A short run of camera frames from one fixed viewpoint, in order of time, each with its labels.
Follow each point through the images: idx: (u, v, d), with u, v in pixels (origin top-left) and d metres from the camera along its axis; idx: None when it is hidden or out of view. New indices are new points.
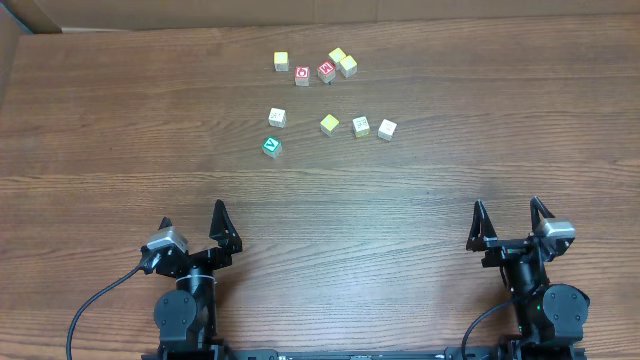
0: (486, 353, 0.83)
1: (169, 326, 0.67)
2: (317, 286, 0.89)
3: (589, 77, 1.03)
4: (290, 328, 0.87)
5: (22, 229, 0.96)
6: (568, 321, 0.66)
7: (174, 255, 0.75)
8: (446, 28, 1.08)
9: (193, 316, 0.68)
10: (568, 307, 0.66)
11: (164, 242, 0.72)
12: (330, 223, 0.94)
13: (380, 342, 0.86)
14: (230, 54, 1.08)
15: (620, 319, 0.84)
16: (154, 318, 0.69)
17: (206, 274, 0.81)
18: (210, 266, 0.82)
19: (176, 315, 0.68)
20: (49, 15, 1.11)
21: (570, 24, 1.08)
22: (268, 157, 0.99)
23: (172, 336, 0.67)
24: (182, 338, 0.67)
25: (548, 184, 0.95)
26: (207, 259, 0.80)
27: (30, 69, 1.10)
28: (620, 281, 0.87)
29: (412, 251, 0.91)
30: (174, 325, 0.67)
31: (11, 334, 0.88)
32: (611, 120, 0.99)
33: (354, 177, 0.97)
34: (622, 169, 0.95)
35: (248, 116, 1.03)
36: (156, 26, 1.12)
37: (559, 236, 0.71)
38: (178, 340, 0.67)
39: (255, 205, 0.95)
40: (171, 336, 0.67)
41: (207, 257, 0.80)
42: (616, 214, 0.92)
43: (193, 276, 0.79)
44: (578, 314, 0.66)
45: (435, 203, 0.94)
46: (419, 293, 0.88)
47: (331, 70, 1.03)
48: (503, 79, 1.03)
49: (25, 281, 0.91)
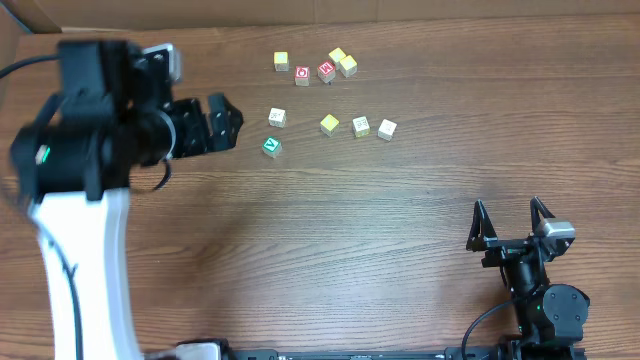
0: (486, 353, 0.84)
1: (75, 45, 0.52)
2: (317, 286, 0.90)
3: (589, 77, 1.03)
4: (290, 328, 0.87)
5: (22, 229, 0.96)
6: (568, 322, 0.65)
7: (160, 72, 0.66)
8: (446, 28, 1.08)
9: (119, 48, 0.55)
10: (568, 308, 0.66)
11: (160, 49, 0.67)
12: (330, 223, 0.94)
13: (380, 342, 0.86)
14: (230, 55, 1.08)
15: (620, 318, 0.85)
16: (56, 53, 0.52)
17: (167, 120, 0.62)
18: None
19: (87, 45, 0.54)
20: (50, 15, 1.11)
21: (570, 23, 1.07)
22: (268, 157, 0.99)
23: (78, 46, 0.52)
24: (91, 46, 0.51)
25: (548, 184, 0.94)
26: None
27: (31, 69, 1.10)
28: (620, 281, 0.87)
29: (412, 251, 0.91)
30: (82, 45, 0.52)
31: (10, 334, 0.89)
32: (611, 120, 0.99)
33: (354, 177, 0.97)
34: (622, 169, 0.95)
35: (248, 116, 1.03)
36: (156, 26, 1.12)
37: (562, 237, 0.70)
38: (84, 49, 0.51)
39: (255, 205, 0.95)
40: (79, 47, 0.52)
41: None
42: (616, 214, 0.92)
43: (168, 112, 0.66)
44: (575, 315, 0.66)
45: (435, 203, 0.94)
46: (419, 293, 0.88)
47: (331, 70, 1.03)
48: (503, 79, 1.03)
49: (25, 281, 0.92)
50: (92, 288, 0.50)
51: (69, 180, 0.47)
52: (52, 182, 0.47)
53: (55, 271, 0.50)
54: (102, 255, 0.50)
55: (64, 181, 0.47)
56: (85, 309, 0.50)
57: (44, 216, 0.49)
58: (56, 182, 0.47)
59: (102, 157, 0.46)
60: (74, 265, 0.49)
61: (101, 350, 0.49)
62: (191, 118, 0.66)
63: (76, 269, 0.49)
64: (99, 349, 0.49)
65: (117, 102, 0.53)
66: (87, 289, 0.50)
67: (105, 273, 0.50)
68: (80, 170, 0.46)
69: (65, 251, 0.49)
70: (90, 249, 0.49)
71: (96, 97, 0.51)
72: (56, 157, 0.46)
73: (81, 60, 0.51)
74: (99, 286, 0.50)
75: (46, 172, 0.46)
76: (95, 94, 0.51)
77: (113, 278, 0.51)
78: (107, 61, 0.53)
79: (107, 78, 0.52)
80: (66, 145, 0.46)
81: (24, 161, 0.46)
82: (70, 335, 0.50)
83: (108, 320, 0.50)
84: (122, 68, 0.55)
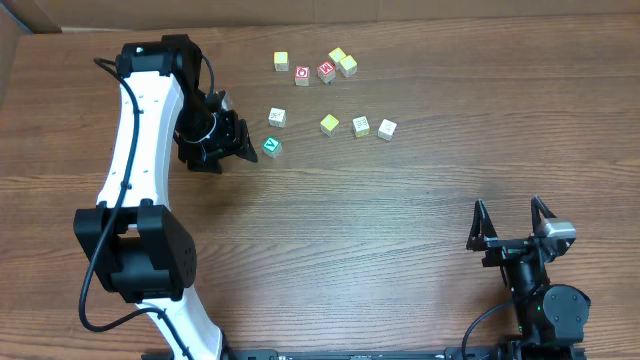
0: (486, 353, 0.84)
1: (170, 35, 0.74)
2: (317, 285, 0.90)
3: (589, 77, 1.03)
4: (290, 328, 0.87)
5: (22, 229, 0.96)
6: (567, 323, 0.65)
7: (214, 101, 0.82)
8: (446, 28, 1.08)
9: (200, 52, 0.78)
10: (567, 310, 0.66)
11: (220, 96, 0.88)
12: (330, 223, 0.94)
13: (380, 342, 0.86)
14: (230, 54, 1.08)
15: (621, 318, 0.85)
16: None
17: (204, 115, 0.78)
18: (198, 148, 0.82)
19: None
20: (50, 15, 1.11)
21: (569, 24, 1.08)
22: (268, 157, 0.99)
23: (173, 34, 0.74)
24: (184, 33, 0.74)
25: (548, 184, 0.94)
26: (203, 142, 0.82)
27: (31, 69, 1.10)
28: (620, 280, 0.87)
29: (412, 251, 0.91)
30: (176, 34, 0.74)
31: (10, 334, 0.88)
32: (611, 120, 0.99)
33: (354, 177, 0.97)
34: (622, 169, 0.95)
35: (248, 116, 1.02)
36: (156, 27, 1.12)
37: (564, 239, 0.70)
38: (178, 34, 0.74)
39: (255, 205, 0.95)
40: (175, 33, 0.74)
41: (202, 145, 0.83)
42: (616, 214, 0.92)
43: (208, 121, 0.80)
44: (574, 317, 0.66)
45: (435, 203, 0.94)
46: (419, 293, 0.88)
47: (331, 70, 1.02)
48: (503, 79, 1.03)
49: (25, 281, 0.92)
50: (150, 128, 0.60)
51: (149, 68, 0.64)
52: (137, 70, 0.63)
53: (128, 113, 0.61)
54: (163, 106, 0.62)
55: (146, 68, 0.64)
56: (140, 142, 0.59)
57: (131, 77, 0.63)
58: (140, 68, 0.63)
59: (176, 60, 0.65)
60: (142, 110, 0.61)
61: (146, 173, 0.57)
62: (229, 122, 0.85)
63: (142, 114, 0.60)
64: (144, 171, 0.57)
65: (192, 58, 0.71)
66: (146, 127, 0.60)
67: (161, 122, 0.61)
68: (160, 62, 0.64)
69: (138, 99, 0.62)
70: (156, 102, 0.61)
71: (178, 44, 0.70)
72: (147, 52, 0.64)
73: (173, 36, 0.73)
74: (156, 126, 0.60)
75: (136, 58, 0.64)
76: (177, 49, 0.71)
77: (164, 131, 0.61)
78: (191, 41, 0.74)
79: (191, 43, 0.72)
80: (155, 49, 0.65)
81: (127, 52, 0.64)
82: (122, 161, 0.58)
83: (156, 154, 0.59)
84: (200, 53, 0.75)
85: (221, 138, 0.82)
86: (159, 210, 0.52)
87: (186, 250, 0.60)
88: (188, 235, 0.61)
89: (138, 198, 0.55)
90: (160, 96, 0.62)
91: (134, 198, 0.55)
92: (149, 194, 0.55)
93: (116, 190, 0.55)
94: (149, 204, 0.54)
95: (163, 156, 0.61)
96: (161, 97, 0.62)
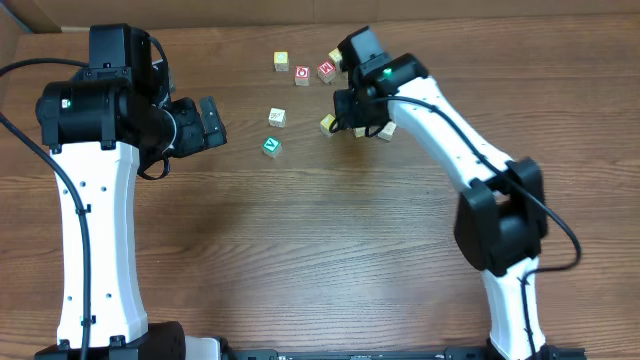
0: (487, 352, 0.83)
1: (102, 32, 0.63)
2: (316, 285, 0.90)
3: (590, 77, 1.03)
4: (290, 328, 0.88)
5: (22, 228, 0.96)
6: (413, 85, 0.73)
7: (167, 94, 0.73)
8: (446, 28, 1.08)
9: (143, 36, 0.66)
10: (359, 55, 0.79)
11: (161, 69, 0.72)
12: (330, 223, 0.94)
13: (380, 342, 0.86)
14: (230, 55, 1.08)
15: (620, 318, 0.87)
16: (90, 43, 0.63)
17: (168, 121, 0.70)
18: (175, 151, 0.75)
19: (109, 46, 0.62)
20: (49, 16, 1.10)
21: (570, 23, 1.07)
22: (268, 156, 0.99)
23: (105, 31, 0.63)
24: (119, 29, 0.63)
25: (548, 184, 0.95)
26: (178, 146, 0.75)
27: (31, 69, 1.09)
28: (621, 281, 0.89)
29: (412, 251, 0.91)
30: (108, 31, 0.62)
31: (10, 334, 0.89)
32: (611, 120, 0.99)
33: (353, 177, 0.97)
34: (622, 170, 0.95)
35: (248, 116, 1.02)
36: (155, 27, 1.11)
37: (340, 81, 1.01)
38: (114, 31, 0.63)
39: (255, 205, 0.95)
40: (109, 29, 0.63)
41: (180, 150, 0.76)
42: (617, 214, 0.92)
43: (175, 127, 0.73)
44: (428, 76, 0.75)
45: (435, 203, 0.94)
46: (419, 293, 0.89)
47: (331, 70, 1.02)
48: (504, 79, 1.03)
49: (25, 281, 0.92)
50: (102, 233, 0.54)
51: (86, 129, 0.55)
52: (72, 132, 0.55)
53: (71, 213, 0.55)
54: (114, 195, 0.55)
55: (83, 128, 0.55)
56: (93, 249, 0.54)
57: (62, 160, 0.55)
58: (76, 130, 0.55)
59: (117, 110, 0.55)
60: (88, 207, 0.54)
61: (108, 296, 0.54)
62: (189, 115, 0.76)
63: (89, 212, 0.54)
64: (106, 296, 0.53)
65: (136, 79, 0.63)
66: (97, 230, 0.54)
67: (114, 219, 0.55)
68: (96, 120, 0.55)
69: (79, 192, 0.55)
70: (103, 191, 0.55)
71: (118, 69, 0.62)
72: (78, 108, 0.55)
73: (108, 37, 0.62)
74: (110, 228, 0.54)
75: (66, 119, 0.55)
76: (118, 67, 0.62)
77: (120, 229, 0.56)
78: (130, 43, 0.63)
79: (130, 59, 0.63)
80: (85, 99, 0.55)
81: (52, 109, 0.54)
82: (78, 279, 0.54)
83: (115, 259, 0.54)
84: (145, 50, 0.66)
85: (189, 138, 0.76)
86: (133, 349, 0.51)
87: (171, 346, 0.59)
88: (171, 325, 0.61)
89: (106, 336, 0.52)
90: (107, 182, 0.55)
91: (100, 334, 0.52)
92: (115, 327, 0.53)
93: (79, 326, 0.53)
94: (119, 343, 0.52)
95: (125, 255, 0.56)
96: (108, 183, 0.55)
